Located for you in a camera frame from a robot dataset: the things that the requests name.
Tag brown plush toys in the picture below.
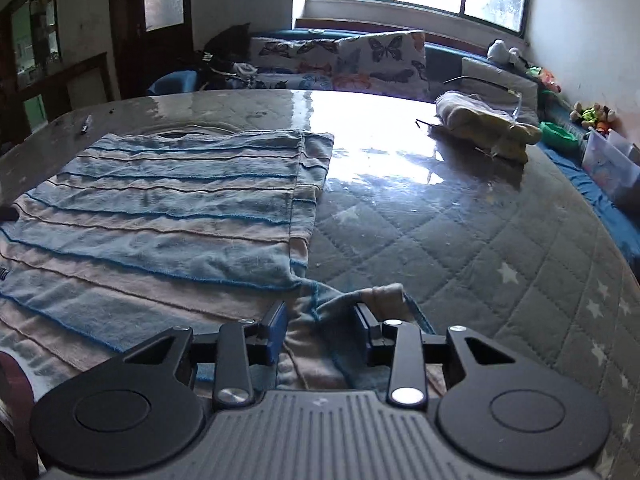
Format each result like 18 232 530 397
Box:
569 101 619 134

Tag dark wooden door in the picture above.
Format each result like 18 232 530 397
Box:
106 0 197 102

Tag folded pale yellow clothes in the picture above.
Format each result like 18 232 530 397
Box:
434 90 543 163

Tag green bowl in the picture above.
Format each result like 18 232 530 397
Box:
538 121 577 152

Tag pile of dark clothes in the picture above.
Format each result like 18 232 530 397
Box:
194 22 257 92

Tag blue beige striped shirt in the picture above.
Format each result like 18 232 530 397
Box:
0 129 437 397

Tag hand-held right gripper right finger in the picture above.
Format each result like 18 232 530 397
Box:
353 301 517 407

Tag butterfly print pillow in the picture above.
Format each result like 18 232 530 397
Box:
249 35 342 75
254 72 337 92
332 30 430 102

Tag white plush toy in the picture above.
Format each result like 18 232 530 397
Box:
486 39 522 67

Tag grey quilted star table cover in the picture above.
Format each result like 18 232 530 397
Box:
0 89 640 480

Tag blue stool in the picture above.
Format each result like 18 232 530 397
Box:
146 70 199 97

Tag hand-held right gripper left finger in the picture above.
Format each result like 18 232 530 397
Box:
120 301 289 409

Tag orange green toy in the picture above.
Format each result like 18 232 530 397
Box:
524 64 562 95

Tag dark wooden cabinet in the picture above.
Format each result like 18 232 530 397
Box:
0 0 122 141

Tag grey pillow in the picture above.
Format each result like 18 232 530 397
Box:
460 56 542 125

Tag clear plastic box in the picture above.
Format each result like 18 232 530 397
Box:
581 126 640 207

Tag person's dark red clothing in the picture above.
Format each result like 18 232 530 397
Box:
0 350 40 480

